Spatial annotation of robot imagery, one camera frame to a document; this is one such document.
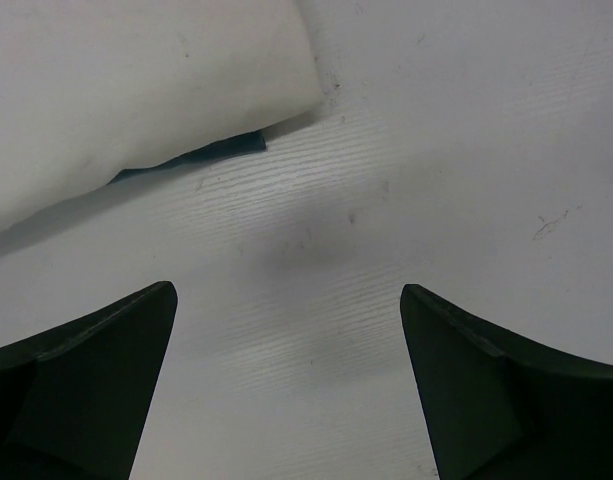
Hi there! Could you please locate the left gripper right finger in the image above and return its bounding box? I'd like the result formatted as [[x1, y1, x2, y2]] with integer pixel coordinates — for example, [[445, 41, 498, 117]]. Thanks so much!
[[400, 284, 613, 479]]

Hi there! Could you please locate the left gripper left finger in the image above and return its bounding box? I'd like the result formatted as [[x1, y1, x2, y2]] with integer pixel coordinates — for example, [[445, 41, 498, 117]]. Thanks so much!
[[0, 281, 177, 479]]

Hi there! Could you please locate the folded blue t-shirt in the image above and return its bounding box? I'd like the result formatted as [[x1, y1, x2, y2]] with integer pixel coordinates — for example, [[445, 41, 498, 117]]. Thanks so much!
[[110, 130, 267, 184]]

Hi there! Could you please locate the folded white t-shirt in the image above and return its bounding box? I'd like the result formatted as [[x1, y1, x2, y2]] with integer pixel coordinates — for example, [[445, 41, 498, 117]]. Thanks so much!
[[0, 1, 322, 232]]

